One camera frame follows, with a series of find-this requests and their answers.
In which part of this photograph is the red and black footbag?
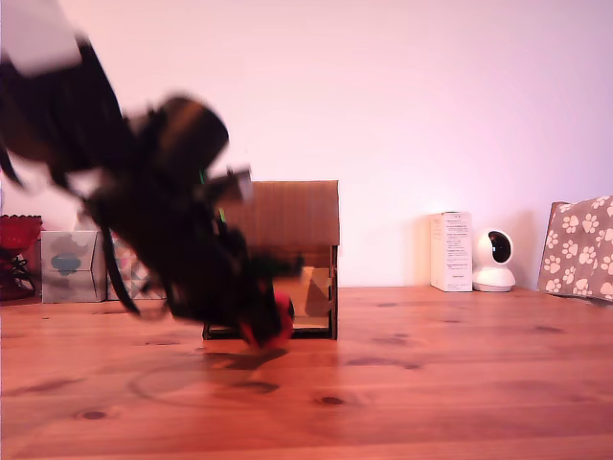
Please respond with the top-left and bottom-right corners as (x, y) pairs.
(238, 290), (297, 350)

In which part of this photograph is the cardboard dice tower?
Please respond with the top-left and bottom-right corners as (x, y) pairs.
(202, 179), (342, 342)

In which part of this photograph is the triangle pattern tissue box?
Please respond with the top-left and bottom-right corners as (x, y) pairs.
(107, 234), (167, 302)

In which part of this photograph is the white printed carton box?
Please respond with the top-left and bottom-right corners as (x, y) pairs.
(428, 211), (475, 293)

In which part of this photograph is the grey cloud print tissue box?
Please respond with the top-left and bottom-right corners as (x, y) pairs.
(40, 230), (108, 305)

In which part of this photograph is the red glass bowl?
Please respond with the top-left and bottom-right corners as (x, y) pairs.
(0, 214), (45, 303)

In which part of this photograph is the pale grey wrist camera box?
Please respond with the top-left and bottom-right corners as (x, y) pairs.
(205, 165), (256, 205)

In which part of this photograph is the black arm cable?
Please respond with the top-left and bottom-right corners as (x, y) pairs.
(0, 136), (26, 189)
(102, 228), (144, 318)

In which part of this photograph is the small white round camera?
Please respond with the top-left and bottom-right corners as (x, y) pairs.
(472, 228), (518, 294)

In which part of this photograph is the black twisted wire piece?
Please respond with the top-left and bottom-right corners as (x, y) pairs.
(9, 255), (38, 294)

